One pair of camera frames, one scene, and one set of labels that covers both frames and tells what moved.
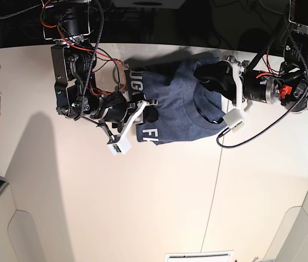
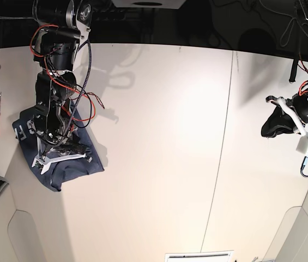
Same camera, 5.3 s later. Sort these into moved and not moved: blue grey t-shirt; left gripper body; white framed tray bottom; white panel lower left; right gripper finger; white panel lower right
Moved: right gripper finger; left gripper body; blue grey t-shirt
Not moved: white framed tray bottom; white panel lower left; white panel lower right
